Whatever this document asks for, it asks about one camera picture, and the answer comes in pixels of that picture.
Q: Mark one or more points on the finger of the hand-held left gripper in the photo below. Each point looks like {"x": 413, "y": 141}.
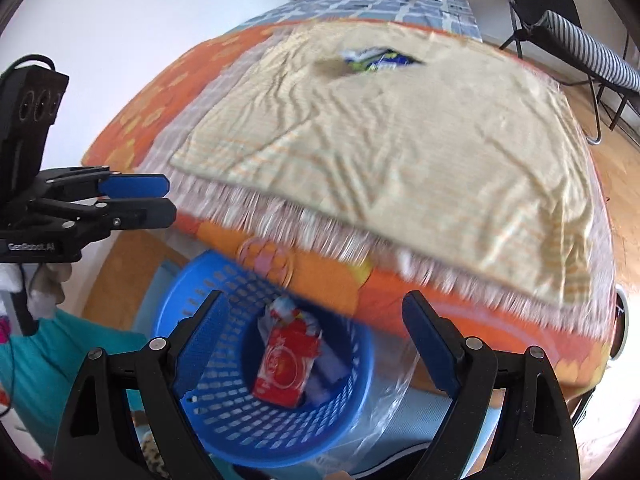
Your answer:
{"x": 145, "y": 215}
{"x": 135, "y": 186}

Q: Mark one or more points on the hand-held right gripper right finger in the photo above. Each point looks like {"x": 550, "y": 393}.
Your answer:
{"x": 430, "y": 345}

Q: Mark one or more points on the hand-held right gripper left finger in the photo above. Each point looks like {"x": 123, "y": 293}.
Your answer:
{"x": 200, "y": 345}

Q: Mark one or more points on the red cardboard box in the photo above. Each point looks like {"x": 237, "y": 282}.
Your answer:
{"x": 282, "y": 365}

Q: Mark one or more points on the blue plastic basket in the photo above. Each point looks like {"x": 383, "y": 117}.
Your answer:
{"x": 225, "y": 430}

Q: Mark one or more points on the green wrapper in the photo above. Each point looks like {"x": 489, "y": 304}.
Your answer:
{"x": 362, "y": 64}

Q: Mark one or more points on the blue white packet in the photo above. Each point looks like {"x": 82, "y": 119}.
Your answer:
{"x": 395, "y": 60}

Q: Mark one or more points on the person's left hand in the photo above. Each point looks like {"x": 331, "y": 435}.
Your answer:
{"x": 47, "y": 290}

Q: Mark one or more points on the clear plastic sheet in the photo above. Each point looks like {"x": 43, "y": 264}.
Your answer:
{"x": 390, "y": 400}

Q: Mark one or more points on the light blue plastic item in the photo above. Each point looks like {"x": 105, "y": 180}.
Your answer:
{"x": 417, "y": 417}

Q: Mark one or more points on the orange floral blanket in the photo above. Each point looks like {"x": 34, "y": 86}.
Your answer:
{"x": 165, "y": 90}

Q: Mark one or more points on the white paper scrap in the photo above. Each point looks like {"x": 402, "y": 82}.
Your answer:
{"x": 327, "y": 370}

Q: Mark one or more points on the brown checked cloth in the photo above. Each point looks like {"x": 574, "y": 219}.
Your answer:
{"x": 225, "y": 95}

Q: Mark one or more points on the person's teal clothing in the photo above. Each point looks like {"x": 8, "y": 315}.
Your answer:
{"x": 45, "y": 360}

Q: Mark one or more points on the yellow striped fringed towel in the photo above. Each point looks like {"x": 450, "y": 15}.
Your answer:
{"x": 425, "y": 160}

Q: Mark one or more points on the blue checked bedsheet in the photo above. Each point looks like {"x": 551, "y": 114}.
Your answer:
{"x": 425, "y": 15}

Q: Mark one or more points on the striped chair cushion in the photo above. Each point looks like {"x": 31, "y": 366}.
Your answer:
{"x": 595, "y": 50}

